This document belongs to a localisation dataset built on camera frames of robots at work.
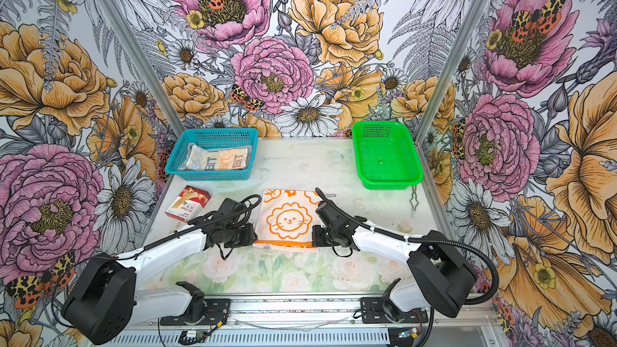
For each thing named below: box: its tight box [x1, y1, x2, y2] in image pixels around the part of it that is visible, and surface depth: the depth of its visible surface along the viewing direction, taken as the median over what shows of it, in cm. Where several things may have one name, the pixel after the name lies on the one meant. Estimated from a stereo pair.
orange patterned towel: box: [252, 188, 321, 253], surface depth 95 cm
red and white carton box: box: [164, 184, 212, 223], surface depth 96 cm
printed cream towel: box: [178, 143, 253, 171], surface depth 111 cm
